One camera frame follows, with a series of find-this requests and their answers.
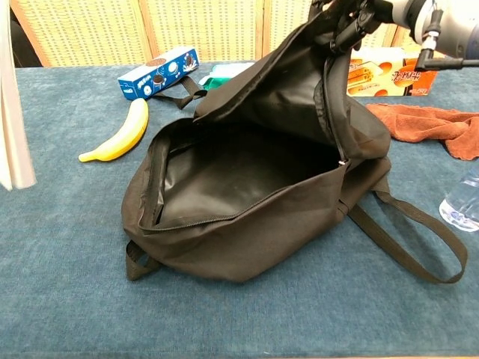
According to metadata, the clear plastic water bottle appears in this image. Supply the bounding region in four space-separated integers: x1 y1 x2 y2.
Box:
438 162 479 233

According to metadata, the yellow and white book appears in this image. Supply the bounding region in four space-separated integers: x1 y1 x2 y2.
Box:
0 0 37 192

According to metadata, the blue table mat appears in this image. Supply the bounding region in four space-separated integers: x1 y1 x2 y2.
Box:
0 61 479 357

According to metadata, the right black-fingered robot hand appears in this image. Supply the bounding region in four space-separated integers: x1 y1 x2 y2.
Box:
312 0 409 54

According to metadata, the woven folding screen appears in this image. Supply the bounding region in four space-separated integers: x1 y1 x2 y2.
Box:
10 0 426 68

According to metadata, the green wet wipes pack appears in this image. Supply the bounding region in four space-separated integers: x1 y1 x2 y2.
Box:
198 62 256 91

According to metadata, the yellow banana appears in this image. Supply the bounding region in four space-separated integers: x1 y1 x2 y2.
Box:
78 98 150 163

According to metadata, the black fabric backpack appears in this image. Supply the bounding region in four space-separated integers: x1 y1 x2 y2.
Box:
121 0 469 285

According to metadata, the blue cookie box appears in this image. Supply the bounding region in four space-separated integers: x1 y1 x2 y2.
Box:
117 46 200 101

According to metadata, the orange snack box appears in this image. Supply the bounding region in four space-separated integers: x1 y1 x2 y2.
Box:
346 47 439 98

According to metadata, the brown towel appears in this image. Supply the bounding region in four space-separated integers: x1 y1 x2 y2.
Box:
365 103 479 162

